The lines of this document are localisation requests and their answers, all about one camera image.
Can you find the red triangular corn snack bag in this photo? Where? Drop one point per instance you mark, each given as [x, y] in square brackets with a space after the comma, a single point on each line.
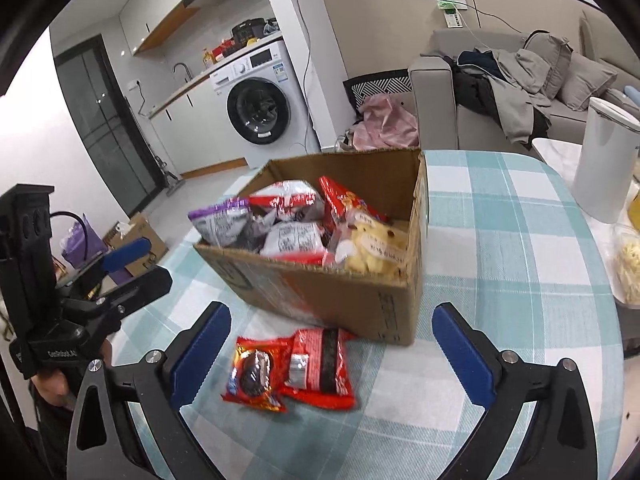
[337, 200]

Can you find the grey cushion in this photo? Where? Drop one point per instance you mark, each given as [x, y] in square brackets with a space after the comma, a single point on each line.
[550, 60]
[587, 80]

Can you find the black white patterned basket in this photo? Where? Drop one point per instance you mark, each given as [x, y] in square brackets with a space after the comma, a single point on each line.
[375, 85]

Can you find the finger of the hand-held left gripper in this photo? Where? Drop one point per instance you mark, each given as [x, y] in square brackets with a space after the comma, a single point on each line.
[145, 285]
[125, 252]

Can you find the purple bag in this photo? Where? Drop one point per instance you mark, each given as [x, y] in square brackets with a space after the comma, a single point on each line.
[77, 245]

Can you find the white wall remote holder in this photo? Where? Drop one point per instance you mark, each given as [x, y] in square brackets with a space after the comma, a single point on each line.
[452, 12]

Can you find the white side table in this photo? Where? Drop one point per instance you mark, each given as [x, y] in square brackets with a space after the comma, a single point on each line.
[555, 150]

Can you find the red chocolate pie packet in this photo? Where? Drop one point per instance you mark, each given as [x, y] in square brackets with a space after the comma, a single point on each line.
[255, 375]

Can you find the red package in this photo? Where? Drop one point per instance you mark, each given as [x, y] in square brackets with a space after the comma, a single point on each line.
[224, 50]

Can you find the red black striped packet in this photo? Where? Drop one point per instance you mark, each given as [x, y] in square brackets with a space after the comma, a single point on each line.
[325, 365]

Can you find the person's left hand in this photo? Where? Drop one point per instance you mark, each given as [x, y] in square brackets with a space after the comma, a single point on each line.
[50, 385]

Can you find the white kitchen counter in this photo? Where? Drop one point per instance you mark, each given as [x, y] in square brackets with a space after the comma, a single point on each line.
[200, 125]

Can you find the clear bag of yellow snacks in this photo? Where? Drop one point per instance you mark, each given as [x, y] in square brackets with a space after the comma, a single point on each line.
[627, 265]

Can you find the white kettle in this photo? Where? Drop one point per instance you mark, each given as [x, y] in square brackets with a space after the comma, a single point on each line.
[605, 160]

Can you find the dark glass door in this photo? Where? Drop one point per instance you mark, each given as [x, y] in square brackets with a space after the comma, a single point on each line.
[102, 125]

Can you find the pink cloth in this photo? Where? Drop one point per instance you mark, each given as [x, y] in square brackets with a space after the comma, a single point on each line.
[387, 122]

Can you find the small open cardboard box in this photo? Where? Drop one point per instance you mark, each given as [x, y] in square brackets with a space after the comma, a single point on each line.
[145, 235]

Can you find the grey jacket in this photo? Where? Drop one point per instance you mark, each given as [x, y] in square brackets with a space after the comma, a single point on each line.
[520, 95]

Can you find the metal faucet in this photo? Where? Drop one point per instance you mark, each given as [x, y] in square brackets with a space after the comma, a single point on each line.
[182, 69]

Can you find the black garment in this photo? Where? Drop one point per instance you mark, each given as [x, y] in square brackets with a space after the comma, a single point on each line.
[472, 90]

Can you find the large white red snack packet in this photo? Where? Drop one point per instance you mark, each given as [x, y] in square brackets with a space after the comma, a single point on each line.
[285, 200]

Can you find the person's left forearm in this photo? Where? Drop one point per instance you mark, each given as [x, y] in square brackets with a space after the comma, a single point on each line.
[45, 435]

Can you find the white washing machine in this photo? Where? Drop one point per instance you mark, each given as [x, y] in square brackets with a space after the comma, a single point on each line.
[260, 110]

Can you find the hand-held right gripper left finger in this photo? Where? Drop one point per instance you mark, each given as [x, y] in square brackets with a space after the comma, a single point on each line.
[200, 355]

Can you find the purple snack packet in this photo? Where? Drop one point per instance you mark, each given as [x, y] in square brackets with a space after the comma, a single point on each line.
[220, 220]

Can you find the upright mop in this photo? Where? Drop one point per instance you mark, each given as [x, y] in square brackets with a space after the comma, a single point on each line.
[167, 175]

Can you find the clear cream biscuit packet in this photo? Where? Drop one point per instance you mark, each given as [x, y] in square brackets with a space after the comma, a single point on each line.
[370, 252]

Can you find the small white red snack packet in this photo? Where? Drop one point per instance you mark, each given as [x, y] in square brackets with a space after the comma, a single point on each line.
[292, 237]

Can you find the wall cabinet with wooden underside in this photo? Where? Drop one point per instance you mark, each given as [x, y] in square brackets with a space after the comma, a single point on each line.
[160, 25]

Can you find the grey sofa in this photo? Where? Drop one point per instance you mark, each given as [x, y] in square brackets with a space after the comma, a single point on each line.
[435, 105]

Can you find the black appliance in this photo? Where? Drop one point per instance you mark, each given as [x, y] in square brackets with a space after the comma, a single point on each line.
[247, 30]

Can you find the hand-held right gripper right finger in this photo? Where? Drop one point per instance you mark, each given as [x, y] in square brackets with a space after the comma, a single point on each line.
[462, 355]

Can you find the brown cardboard box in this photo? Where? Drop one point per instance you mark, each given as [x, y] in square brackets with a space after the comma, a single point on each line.
[350, 305]

